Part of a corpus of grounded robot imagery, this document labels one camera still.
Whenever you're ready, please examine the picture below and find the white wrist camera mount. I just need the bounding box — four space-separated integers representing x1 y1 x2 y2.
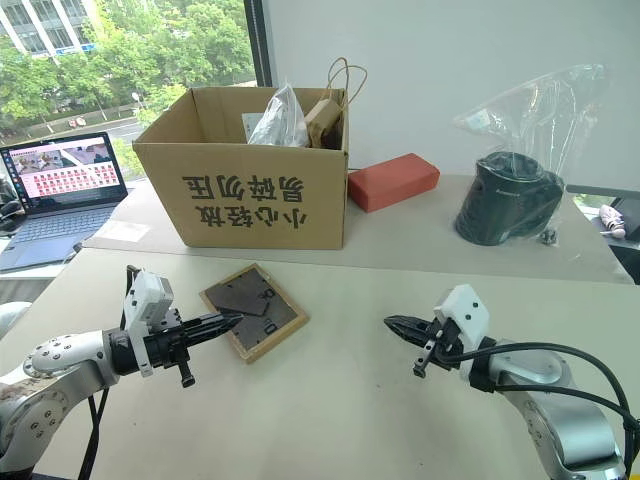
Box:
432 284 490 354
122 269 175 379

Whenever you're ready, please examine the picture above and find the open blue laptop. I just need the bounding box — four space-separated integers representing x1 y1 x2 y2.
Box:
0 130 131 274

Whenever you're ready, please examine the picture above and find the black device in plastic bag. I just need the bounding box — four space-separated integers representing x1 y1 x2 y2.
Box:
451 63 624 262

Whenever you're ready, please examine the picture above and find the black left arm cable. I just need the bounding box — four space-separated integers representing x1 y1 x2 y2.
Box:
78 264 140 480

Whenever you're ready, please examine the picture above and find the dark side desk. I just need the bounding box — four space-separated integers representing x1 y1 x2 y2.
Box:
564 183 640 287

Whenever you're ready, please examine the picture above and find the white paper card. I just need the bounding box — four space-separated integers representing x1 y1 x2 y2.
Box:
241 111 267 145

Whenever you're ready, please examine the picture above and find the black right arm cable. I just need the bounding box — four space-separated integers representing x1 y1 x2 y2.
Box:
439 342 640 480

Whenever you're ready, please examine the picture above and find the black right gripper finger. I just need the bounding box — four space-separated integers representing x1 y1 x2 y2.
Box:
383 314 435 333
385 322 431 347

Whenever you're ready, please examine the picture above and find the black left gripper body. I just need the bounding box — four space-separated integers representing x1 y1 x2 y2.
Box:
143 308 197 390

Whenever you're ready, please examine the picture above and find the wooden picture frame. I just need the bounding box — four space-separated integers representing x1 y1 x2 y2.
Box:
198 263 310 365

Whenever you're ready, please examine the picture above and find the black round appliance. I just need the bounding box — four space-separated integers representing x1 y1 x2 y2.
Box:
454 151 567 247

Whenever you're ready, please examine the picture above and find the red rectangular box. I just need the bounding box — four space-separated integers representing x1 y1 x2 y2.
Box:
346 152 442 215

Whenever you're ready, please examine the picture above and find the printed cardboard box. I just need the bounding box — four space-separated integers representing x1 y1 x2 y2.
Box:
131 86 350 250

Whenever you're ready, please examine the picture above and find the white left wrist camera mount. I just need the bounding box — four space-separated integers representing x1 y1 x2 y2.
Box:
122 269 175 379

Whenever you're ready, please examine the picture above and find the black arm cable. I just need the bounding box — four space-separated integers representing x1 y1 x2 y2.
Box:
78 264 140 480
439 342 640 480

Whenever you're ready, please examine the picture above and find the pink soft object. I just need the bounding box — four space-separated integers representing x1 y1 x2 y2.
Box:
598 203 627 239

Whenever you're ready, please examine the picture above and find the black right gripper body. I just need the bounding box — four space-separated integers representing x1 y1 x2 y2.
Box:
412 319 465 379

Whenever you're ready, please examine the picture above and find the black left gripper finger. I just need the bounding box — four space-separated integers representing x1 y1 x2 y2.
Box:
179 313 245 335
182 316 245 348

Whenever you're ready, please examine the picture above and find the black window frame post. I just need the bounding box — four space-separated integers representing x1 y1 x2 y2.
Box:
243 0 275 89

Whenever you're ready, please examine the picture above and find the white rounded robot shell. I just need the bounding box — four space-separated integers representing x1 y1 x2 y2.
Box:
0 301 32 342

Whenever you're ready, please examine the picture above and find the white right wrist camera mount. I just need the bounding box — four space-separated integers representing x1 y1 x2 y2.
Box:
432 284 490 354

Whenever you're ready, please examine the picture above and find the brown paper bag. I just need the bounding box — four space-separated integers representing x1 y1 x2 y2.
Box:
303 56 369 150

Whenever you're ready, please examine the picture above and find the grey plastic pouch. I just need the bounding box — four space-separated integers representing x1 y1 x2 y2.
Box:
246 78 309 149

